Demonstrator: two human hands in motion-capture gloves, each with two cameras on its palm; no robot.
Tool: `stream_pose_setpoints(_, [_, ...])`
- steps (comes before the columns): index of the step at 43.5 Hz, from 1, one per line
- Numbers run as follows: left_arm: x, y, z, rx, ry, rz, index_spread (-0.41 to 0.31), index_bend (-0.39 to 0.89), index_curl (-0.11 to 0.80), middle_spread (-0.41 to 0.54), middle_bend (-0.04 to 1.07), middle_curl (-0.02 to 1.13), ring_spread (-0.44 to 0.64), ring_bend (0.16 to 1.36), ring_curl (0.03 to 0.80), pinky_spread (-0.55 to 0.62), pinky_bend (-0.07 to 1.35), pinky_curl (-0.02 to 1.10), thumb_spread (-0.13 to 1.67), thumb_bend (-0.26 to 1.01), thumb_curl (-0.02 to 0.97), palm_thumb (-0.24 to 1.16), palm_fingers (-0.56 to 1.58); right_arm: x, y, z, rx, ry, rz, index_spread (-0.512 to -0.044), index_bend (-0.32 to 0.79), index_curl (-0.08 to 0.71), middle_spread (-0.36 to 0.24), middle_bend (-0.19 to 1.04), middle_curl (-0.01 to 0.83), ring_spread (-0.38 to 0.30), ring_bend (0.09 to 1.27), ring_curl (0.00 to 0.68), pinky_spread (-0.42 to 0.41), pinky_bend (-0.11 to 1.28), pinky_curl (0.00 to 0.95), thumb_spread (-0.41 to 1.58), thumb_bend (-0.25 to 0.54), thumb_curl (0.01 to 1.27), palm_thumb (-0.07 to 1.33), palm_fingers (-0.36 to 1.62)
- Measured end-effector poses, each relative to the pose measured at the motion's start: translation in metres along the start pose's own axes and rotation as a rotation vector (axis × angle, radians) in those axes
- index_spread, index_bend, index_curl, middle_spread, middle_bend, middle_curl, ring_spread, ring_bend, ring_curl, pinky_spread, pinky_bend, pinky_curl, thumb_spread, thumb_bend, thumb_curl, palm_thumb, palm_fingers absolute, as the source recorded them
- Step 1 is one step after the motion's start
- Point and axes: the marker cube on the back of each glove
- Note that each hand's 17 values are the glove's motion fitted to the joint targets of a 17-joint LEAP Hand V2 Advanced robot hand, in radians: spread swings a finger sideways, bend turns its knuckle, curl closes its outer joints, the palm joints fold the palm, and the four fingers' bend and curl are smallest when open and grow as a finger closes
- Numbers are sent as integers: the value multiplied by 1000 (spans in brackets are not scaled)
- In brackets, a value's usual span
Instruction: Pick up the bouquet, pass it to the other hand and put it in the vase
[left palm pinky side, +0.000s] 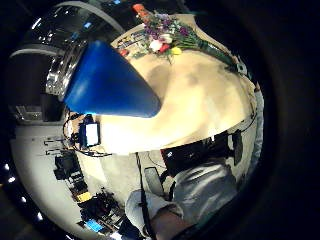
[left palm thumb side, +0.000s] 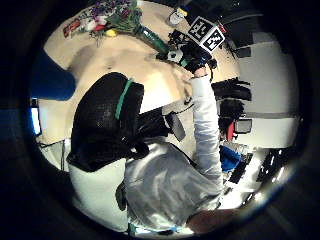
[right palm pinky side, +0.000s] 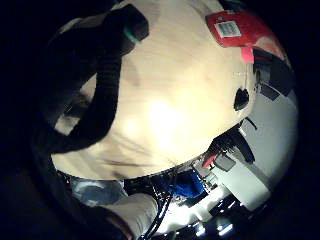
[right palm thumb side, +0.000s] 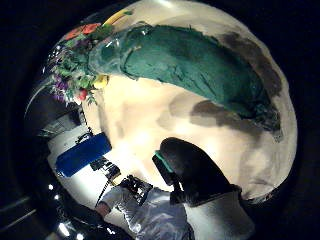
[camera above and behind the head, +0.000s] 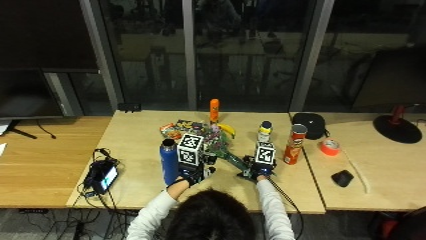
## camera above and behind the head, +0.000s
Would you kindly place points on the person's left hand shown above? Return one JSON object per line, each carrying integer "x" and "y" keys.
{"x": 190, "y": 175}

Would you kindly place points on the person's right hand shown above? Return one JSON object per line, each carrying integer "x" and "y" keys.
{"x": 261, "y": 170}

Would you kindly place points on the flower bouquet with green stems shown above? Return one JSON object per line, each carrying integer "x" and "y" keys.
{"x": 220, "y": 141}

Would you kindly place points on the white marker cube on right glove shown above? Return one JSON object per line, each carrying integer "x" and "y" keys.
{"x": 265, "y": 154}

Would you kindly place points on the white marker cube on glove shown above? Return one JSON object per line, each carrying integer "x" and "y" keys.
{"x": 189, "y": 149}
{"x": 265, "y": 154}

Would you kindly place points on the white marker cube on left glove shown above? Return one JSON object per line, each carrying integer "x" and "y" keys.
{"x": 189, "y": 149}

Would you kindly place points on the blue metal water bottle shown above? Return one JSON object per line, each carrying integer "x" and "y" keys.
{"x": 169, "y": 163}

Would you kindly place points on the white bottle with blue cap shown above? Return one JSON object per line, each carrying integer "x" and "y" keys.
{"x": 265, "y": 131}

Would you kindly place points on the yellow banana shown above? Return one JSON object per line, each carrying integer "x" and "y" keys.
{"x": 229, "y": 129}

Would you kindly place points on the red chips can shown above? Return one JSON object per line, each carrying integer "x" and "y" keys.
{"x": 294, "y": 145}

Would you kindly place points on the colourful snack packet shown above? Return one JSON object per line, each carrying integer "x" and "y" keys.
{"x": 190, "y": 126}

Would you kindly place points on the orange snack packet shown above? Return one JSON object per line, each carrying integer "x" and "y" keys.
{"x": 170, "y": 130}

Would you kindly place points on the orange plastic bottle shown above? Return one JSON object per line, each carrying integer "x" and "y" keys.
{"x": 214, "y": 110}

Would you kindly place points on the black zip pouch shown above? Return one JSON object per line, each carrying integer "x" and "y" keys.
{"x": 309, "y": 125}

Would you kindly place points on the orange tape roll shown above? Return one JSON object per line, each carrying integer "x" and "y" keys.
{"x": 330, "y": 147}

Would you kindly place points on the black computer mouse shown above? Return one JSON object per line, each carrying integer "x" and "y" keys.
{"x": 342, "y": 178}

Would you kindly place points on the black device with lit screen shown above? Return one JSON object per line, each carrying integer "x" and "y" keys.
{"x": 102, "y": 176}

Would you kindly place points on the small black clamp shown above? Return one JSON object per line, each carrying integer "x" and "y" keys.
{"x": 129, "y": 107}

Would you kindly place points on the white thin stick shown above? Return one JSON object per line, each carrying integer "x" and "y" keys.
{"x": 358, "y": 171}

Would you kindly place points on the black lamp base red pole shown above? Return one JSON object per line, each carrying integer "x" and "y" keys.
{"x": 397, "y": 128}

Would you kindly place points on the red and black chair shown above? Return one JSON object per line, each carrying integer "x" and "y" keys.
{"x": 397, "y": 225}

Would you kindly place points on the black power strip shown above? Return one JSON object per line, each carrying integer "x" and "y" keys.
{"x": 32, "y": 210}

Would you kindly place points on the black monitor stand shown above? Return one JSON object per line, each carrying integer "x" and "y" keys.
{"x": 21, "y": 132}

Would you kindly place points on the white paper sheet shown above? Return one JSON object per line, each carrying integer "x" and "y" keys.
{"x": 3, "y": 127}

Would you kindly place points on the black monitor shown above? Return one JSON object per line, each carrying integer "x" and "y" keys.
{"x": 40, "y": 66}

